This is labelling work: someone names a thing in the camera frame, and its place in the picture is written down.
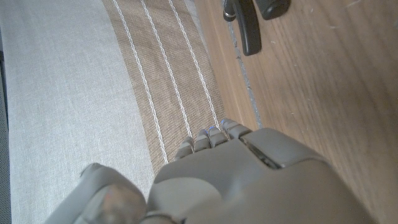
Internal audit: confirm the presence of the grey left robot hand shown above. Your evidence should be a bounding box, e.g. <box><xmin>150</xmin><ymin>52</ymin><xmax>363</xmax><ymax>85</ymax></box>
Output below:
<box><xmin>43</xmin><ymin>118</ymin><xmax>379</xmax><ymax>224</ymax></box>

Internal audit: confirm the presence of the black hand grip exerciser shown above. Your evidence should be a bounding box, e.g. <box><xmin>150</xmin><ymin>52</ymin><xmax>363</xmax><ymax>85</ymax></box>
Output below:
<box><xmin>222</xmin><ymin>0</ymin><xmax>292</xmax><ymax>57</ymax></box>

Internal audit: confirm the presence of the beige striped backdrop cloth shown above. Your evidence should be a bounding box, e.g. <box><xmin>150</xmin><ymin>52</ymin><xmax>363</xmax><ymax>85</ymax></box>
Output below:
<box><xmin>0</xmin><ymin>0</ymin><xmax>226</xmax><ymax>224</ymax></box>

